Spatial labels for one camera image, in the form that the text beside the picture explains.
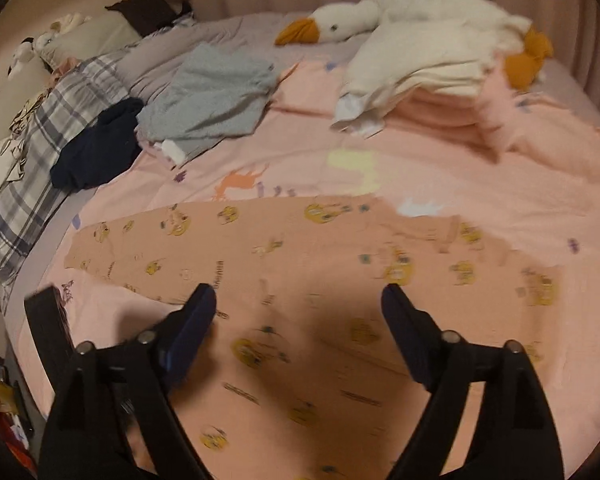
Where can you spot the grey lilac bed sheet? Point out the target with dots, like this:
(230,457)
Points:
(149,66)

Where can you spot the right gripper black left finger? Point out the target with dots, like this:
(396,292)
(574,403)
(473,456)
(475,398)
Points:
(111,416)

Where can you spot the beige pillow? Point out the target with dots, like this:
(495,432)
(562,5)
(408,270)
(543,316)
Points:
(104,34)

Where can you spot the folded pink blanket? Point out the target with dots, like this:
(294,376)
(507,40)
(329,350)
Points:
(485,121)

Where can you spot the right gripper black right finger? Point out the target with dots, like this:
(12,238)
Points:
(515,435)

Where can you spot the orange cartoon print garment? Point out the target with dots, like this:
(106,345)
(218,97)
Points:
(302,378)

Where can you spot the white goose plush toy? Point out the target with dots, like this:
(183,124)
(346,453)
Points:
(442,47)

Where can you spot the grey folded garment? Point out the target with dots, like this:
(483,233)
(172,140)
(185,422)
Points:
(214,95)

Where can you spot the pink printed bed quilt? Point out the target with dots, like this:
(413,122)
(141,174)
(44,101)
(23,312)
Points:
(542,198)

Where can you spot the dark brown pillow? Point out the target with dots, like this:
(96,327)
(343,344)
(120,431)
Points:
(149,16)

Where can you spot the small white plush toy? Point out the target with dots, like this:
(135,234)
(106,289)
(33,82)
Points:
(31,46)

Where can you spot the dark navy garment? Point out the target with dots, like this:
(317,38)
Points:
(101,152)

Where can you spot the grey plaid cloth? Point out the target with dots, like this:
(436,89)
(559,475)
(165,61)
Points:
(28,204)

